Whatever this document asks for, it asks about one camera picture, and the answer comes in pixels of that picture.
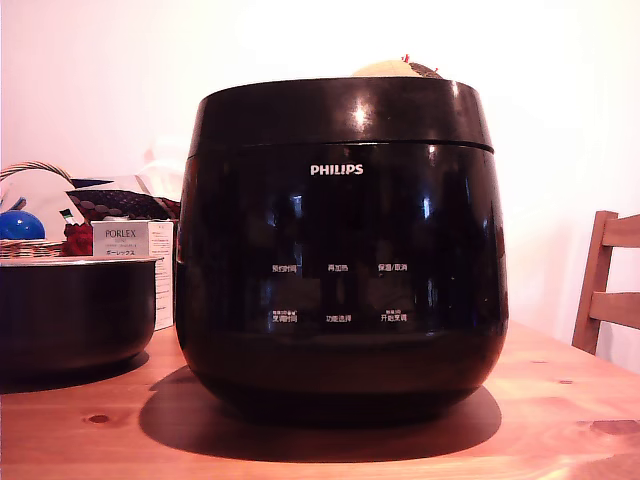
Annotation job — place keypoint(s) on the black rice cooker lid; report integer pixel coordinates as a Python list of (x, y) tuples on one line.
[(320, 112)]

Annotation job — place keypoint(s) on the black Philips rice cooker body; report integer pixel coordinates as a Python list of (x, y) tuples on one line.
[(345, 300)]

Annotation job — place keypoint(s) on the white Porlex box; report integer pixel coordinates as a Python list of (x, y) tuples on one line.
[(122, 240)]

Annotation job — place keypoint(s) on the dark patterned cloth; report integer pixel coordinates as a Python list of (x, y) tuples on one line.
[(120, 202)]

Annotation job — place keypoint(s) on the red knitted item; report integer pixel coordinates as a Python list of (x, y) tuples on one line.
[(77, 240)]

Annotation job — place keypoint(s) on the black inner cooking pot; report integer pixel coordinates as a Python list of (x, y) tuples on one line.
[(75, 310)]

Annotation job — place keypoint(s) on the white printed cloth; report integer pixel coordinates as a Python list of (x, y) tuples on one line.
[(42, 192)]

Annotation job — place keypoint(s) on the woven wicker basket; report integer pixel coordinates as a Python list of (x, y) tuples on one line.
[(30, 247)]

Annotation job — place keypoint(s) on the wooden chair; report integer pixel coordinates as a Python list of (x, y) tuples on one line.
[(612, 300)]

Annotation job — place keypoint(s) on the blue ball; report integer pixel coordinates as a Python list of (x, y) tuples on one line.
[(20, 226)]

